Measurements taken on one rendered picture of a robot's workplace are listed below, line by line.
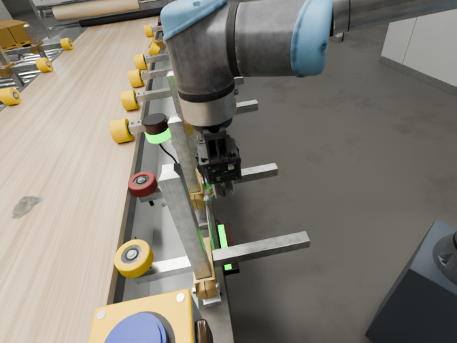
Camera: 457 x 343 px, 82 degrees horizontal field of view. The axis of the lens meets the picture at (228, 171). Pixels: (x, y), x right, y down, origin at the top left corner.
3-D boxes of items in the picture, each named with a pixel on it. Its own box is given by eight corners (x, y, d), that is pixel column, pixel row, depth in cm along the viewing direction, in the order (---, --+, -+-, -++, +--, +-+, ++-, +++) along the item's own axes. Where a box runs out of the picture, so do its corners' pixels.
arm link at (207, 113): (177, 83, 45) (232, 73, 45) (183, 109, 48) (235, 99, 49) (178, 107, 38) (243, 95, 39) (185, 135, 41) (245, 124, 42)
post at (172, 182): (219, 293, 73) (179, 158, 42) (220, 306, 71) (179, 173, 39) (206, 296, 73) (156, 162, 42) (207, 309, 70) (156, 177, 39)
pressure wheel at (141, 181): (164, 193, 88) (154, 167, 81) (164, 211, 82) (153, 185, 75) (141, 198, 88) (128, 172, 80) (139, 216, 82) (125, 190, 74)
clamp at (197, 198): (202, 178, 88) (199, 167, 85) (206, 209, 78) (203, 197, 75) (185, 182, 88) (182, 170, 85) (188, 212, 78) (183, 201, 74)
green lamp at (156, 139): (171, 127, 67) (169, 120, 66) (171, 140, 63) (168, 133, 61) (147, 132, 67) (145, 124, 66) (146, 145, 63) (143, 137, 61)
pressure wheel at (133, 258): (147, 258, 70) (132, 232, 63) (169, 271, 67) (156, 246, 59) (124, 283, 66) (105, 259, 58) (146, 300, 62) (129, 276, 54)
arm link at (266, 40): (334, -17, 35) (242, -8, 38) (340, 1, 27) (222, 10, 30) (325, 56, 41) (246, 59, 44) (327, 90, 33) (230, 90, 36)
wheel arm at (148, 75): (232, 62, 136) (232, 55, 134) (234, 64, 134) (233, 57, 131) (136, 79, 134) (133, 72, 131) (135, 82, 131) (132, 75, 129)
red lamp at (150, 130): (168, 119, 66) (166, 111, 64) (168, 131, 61) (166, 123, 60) (145, 123, 65) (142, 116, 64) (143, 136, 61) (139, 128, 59)
